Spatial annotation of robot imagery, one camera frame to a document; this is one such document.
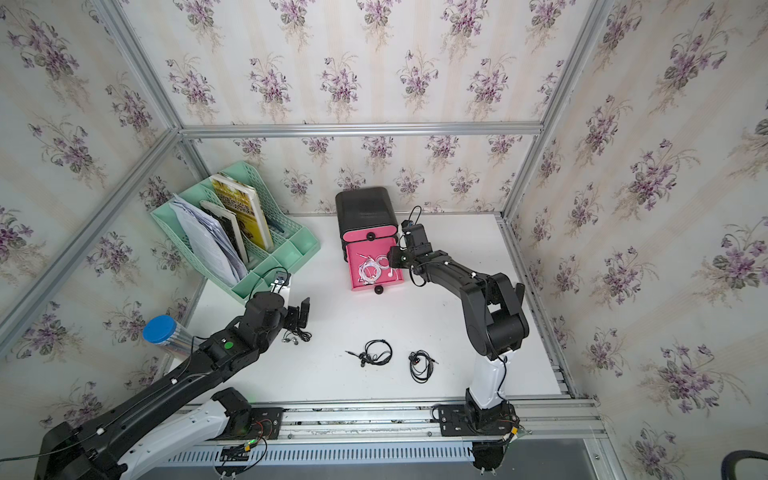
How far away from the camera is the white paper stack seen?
2.65 ft

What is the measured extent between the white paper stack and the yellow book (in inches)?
4.3

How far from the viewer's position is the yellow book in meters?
0.93
